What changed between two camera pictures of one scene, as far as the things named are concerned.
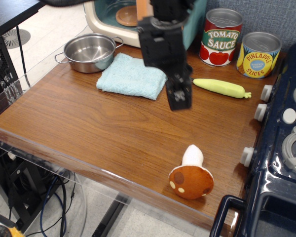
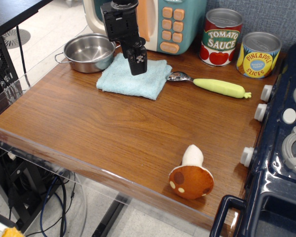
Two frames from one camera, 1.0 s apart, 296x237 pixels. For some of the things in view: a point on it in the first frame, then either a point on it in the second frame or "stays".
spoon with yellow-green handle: [223, 87] stays
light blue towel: [129, 75] stays
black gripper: [162, 49] → [121, 25]
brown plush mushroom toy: [192, 180] stays
